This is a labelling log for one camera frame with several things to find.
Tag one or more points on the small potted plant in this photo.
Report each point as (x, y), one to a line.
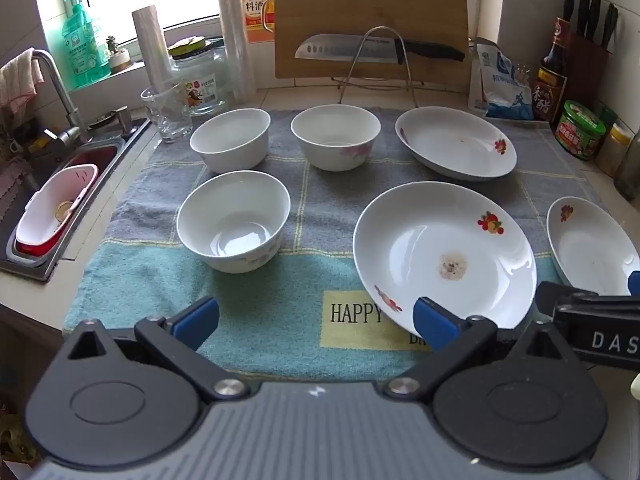
(119, 57)

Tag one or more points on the yellow lid spice jar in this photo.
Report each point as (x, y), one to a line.
(614, 147)

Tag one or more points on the white plate fruit print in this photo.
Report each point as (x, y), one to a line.
(450, 145)
(585, 245)
(425, 240)

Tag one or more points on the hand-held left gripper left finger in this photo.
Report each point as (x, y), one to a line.
(196, 321)

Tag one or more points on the metal faucet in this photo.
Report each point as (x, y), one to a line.
(55, 80)

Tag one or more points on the dark vinegar bottle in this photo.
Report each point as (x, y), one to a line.
(550, 80)

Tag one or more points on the green dish soap bottle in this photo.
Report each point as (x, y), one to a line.
(85, 50)

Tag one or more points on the wooden cutting board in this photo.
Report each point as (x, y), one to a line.
(370, 5)

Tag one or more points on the dark red knife block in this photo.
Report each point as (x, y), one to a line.
(587, 80)

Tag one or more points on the clear drinking glass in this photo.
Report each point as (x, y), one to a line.
(167, 115)

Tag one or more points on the orange label cooking wine bottle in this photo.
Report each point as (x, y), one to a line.
(255, 10)

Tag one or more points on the grey teal checked towel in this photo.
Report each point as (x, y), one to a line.
(310, 210)

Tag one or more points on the white strainer basket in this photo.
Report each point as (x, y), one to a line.
(47, 195)

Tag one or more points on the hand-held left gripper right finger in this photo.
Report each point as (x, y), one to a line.
(434, 325)

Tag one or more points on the white blue salt bag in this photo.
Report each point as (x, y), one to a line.
(500, 90)

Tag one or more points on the short plastic wrap roll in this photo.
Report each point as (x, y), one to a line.
(150, 45)

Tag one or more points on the grey rag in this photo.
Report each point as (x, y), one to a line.
(12, 180)

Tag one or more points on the red plastic basin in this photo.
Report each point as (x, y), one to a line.
(95, 156)

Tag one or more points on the glass jar yellow black lid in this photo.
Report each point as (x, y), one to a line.
(205, 85)

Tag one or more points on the stainless steel sink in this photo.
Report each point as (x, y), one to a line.
(125, 136)

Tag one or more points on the white floral ceramic bowl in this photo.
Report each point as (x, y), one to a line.
(230, 140)
(232, 220)
(335, 140)

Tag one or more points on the white pink dish cloth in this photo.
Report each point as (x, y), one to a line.
(15, 80)

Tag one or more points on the tall plastic wrap roll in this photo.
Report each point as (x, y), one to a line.
(232, 35)

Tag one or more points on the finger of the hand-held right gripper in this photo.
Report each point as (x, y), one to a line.
(635, 281)
(552, 297)

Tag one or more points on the green lid sauce jar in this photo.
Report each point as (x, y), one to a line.
(580, 132)

